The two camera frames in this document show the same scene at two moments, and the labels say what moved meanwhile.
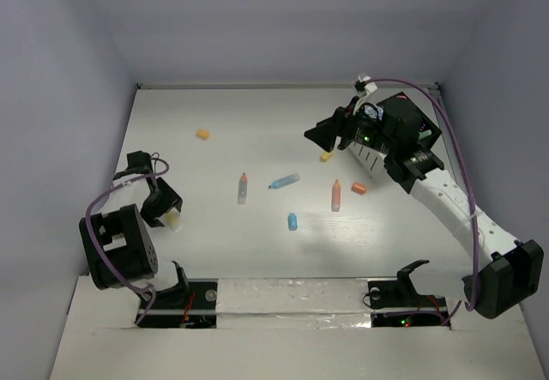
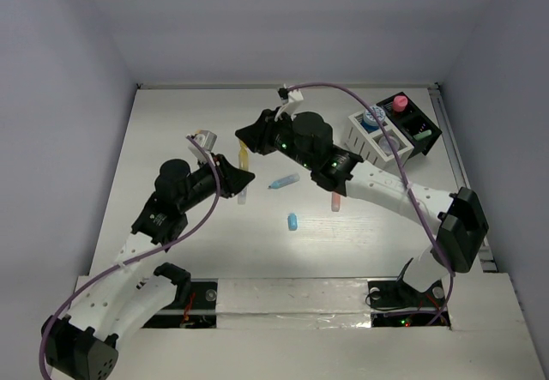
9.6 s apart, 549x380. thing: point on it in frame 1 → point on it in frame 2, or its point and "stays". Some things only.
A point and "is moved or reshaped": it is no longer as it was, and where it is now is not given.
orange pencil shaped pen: x=335 y=196 stays
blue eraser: x=292 y=221 stays
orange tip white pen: x=243 y=188 stays
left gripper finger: x=160 y=202 → x=234 y=178
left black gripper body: x=157 y=182 → x=204 y=183
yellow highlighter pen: x=173 y=220 is moved or reshaped
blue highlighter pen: x=285 y=181 stays
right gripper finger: x=326 y=131 → x=256 y=135
